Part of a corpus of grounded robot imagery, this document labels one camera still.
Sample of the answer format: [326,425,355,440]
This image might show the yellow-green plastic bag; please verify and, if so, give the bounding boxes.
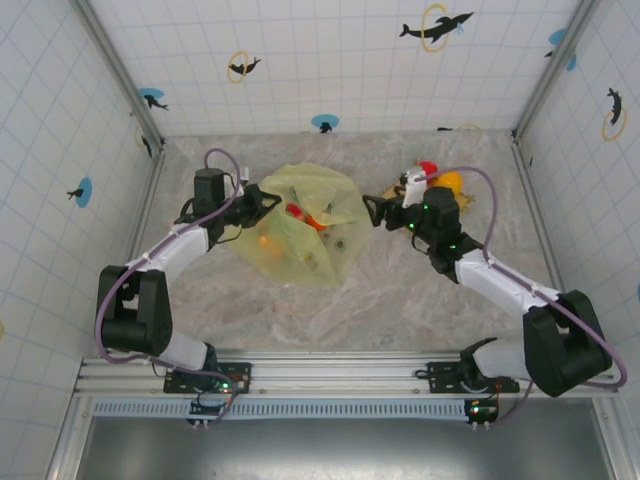
[221,163,372,289]

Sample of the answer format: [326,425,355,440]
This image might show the woven straw tray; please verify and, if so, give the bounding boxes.
[379,159,477,209]

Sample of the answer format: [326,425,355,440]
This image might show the yellow-orange toy orange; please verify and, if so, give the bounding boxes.
[431,171,463,193]

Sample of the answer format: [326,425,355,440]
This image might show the dolphin sticker blue circle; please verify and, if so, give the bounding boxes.
[543,27,579,72]
[310,113,341,135]
[137,87,171,113]
[66,176,94,209]

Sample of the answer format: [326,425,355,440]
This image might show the small circuit board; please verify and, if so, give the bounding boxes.
[187,398,227,431]
[463,398,500,431]

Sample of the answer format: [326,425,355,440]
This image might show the grey metal panel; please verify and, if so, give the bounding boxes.
[49,414,619,480]

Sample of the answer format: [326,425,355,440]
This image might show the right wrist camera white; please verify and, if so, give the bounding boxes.
[401,168,428,208]

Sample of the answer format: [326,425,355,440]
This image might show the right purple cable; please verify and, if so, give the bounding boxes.
[422,165,629,426]

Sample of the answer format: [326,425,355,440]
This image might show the purple cable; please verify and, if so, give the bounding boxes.
[94,148,252,426]
[422,165,629,426]

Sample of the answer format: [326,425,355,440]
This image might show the aluminium table side rail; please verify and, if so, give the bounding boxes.
[510,132,587,357]
[124,144,169,269]

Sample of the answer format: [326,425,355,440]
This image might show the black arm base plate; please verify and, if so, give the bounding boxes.
[163,360,253,395]
[426,360,521,395]

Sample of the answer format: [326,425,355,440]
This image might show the aluminium corner post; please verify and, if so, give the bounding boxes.
[512,0,600,139]
[69,0,166,151]

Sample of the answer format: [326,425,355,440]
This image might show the aluminium front rail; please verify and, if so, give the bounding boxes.
[73,351,622,400]

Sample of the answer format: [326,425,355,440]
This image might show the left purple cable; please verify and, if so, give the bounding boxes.
[94,148,252,426]

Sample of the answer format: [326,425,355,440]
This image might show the large dolphin sticker yellow ring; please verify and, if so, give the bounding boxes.
[398,3,476,54]

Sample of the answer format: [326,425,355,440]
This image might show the slotted white cable duct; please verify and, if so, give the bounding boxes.
[91,398,476,420]

